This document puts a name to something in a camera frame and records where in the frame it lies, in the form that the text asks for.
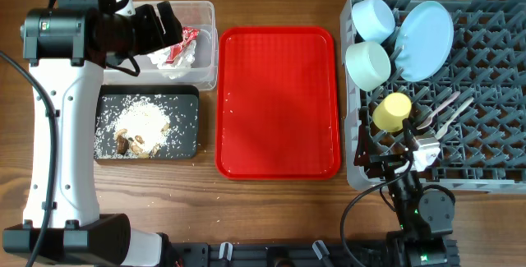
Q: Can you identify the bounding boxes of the yellow plastic cup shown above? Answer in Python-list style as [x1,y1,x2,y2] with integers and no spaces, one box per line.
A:
[372,92,412,132]

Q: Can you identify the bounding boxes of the red snack wrapper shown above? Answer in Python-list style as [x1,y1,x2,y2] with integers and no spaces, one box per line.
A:
[165,27,200,64]

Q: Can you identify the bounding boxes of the white napkin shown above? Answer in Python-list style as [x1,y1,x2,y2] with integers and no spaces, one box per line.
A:
[147,40,196,80]

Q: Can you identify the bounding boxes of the white plastic fork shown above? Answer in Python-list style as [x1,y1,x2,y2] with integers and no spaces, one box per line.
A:
[417,91,460,130]

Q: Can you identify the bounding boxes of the white plastic spoon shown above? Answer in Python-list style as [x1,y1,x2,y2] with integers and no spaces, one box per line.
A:
[435,97,474,140]

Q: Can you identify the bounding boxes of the mint green bowl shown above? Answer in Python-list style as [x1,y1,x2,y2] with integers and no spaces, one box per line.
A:
[344,41,391,91]

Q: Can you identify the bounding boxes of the rice and food scraps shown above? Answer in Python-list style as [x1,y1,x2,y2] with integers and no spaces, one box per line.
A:
[94,94,198,160]

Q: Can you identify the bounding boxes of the light blue plate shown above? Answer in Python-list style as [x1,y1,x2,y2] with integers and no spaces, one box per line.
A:
[394,1,454,82]

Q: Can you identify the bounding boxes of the blue bowl with rice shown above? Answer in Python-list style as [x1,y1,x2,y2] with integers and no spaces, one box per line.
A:
[351,0,395,44]

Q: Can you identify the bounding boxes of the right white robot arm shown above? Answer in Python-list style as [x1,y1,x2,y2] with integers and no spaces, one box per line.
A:
[339,119,460,266]

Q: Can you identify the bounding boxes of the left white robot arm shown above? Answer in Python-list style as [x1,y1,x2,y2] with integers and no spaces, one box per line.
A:
[2,0,183,266]

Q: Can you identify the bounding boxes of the clear plastic waste bin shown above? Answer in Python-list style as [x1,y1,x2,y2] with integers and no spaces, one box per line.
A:
[104,1,219,90]

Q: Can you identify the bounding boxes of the black waste tray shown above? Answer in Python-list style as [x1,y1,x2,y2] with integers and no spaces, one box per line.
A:
[93,85,201,161]

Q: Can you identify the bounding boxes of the grey dishwasher rack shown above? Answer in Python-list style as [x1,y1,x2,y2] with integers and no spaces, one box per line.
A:
[340,0,525,194]

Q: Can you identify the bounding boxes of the red serving tray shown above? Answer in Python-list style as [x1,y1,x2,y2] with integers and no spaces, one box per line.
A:
[215,26,341,181]

